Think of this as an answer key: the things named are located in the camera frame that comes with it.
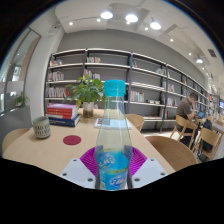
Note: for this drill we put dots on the flat round red coaster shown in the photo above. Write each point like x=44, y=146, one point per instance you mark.
x=72, y=140

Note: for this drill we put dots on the clear water bottle blue cap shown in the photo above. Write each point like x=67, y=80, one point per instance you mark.
x=113, y=140

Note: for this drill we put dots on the laptop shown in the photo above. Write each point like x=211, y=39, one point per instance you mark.
x=201, y=114

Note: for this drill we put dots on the small green plant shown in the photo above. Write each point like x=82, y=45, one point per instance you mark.
x=20, y=99

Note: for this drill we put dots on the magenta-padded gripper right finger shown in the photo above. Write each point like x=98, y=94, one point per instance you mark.
x=148, y=171

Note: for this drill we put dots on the ceiling lights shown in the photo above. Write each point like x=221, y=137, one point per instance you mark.
x=131, y=18

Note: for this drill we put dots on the person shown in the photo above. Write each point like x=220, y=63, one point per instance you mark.
x=184, y=108

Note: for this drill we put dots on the black backpack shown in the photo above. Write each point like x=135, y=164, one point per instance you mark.
x=206, y=133

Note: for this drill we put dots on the dark blue book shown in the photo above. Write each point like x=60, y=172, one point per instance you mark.
x=65, y=121

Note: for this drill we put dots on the slat-backed wooden chair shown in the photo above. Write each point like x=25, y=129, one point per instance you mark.
x=181, y=125
x=210, y=138

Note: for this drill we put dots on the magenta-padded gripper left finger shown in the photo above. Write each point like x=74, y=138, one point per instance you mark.
x=78, y=171

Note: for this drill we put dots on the round-backed wooden chair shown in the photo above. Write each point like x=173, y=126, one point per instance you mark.
x=136, y=120
x=13, y=140
x=173, y=153

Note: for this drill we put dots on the pale green patterned mug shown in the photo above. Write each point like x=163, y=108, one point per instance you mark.
x=41, y=127

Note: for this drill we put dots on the long wall bookshelf unit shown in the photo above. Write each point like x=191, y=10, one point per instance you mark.
x=146, y=80

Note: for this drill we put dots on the potted green plant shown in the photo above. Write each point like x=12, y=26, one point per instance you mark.
x=87, y=91

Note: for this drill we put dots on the pink book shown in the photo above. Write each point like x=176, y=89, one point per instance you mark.
x=62, y=106

